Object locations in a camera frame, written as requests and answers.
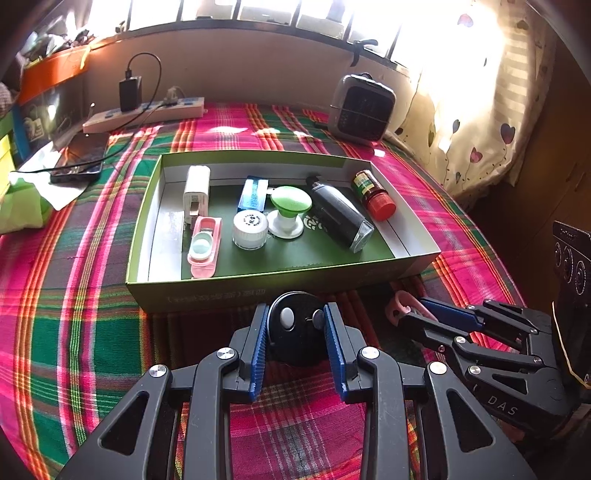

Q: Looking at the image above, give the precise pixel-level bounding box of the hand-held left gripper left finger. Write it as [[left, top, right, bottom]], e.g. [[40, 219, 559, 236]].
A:
[[60, 302, 271, 480]]

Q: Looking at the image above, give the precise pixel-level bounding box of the black power adapter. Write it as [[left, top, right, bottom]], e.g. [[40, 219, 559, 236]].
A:
[[119, 76, 142, 112]]

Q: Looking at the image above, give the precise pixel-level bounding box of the small pink clip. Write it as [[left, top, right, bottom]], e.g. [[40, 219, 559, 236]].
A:
[[387, 291, 437, 326]]

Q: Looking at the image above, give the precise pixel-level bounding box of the pink contact lens case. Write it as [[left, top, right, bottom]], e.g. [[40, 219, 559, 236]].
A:
[[187, 215, 225, 279]]

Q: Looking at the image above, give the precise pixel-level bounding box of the light green cloth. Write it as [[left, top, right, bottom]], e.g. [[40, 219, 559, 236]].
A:
[[0, 180, 54, 234]]

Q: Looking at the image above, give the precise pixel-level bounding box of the green cardboard box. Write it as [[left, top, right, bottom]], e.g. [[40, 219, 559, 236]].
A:
[[126, 150, 441, 315]]

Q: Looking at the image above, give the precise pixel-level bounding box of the black bicycle light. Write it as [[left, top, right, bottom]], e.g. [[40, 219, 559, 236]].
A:
[[307, 173, 375, 253]]

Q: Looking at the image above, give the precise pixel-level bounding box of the wooden cabinet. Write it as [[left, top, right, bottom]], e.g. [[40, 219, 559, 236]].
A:
[[480, 23, 591, 259]]

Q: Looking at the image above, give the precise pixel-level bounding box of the green-topped white knob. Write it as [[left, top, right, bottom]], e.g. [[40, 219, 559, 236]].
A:
[[269, 185, 315, 240]]

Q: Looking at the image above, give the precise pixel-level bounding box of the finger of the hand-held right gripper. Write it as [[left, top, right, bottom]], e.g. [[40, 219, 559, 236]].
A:
[[419, 299, 552, 352], [399, 311, 532, 384]]

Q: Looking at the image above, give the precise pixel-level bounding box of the black smartphone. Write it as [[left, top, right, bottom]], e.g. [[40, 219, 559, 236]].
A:
[[50, 131, 110, 184]]

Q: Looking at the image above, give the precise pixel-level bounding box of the small white round jar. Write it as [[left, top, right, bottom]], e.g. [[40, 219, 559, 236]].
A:
[[232, 210, 269, 251]]

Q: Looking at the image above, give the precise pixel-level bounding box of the yellow cardboard box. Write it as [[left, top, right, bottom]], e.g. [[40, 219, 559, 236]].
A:
[[0, 136, 12, 195]]

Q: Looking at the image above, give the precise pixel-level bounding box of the plaid blanket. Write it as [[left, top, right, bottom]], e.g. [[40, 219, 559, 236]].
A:
[[0, 102, 527, 480]]

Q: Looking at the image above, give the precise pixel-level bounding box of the red-capped small bottle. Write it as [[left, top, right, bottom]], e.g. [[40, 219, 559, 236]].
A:
[[352, 169, 398, 221]]

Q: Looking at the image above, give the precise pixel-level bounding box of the blue translucent USB tester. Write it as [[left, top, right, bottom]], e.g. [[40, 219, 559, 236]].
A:
[[239, 175, 269, 214]]

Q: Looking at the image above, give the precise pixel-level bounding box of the orange tray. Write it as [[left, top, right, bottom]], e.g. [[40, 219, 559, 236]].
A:
[[18, 46, 90, 104]]

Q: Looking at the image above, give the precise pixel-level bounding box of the black hook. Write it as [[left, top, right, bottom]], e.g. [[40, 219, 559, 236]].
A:
[[348, 39, 377, 70]]

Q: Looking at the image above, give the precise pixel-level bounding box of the white USB wall charger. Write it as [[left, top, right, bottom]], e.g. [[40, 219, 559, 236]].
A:
[[183, 165, 212, 217]]

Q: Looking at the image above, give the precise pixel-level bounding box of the blue box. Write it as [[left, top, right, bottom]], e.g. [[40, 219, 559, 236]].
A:
[[11, 104, 31, 160]]

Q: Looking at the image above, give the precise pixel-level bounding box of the black round remote fob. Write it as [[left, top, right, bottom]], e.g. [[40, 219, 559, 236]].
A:
[[267, 291, 329, 367]]

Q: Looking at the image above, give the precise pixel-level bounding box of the heart print curtain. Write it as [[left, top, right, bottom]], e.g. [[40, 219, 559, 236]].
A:
[[399, 0, 550, 199]]

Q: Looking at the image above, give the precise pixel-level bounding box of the white power strip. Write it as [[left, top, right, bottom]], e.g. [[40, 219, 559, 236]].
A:
[[82, 96, 206, 134]]

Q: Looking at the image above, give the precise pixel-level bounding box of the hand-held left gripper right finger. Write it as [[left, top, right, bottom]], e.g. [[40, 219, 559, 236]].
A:
[[323, 302, 539, 480]]

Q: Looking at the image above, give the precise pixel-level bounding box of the clear plastic container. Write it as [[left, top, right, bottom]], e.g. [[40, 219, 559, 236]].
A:
[[21, 85, 86, 153]]

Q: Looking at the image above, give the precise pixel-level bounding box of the window with metal bars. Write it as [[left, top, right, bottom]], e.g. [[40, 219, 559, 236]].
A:
[[99, 0, 432, 70]]

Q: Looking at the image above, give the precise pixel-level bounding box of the black charging cable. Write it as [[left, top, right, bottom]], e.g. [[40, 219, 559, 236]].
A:
[[104, 52, 163, 139]]

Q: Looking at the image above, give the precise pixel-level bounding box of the small grey fan heater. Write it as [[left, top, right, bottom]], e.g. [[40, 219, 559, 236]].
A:
[[329, 73, 398, 143]]

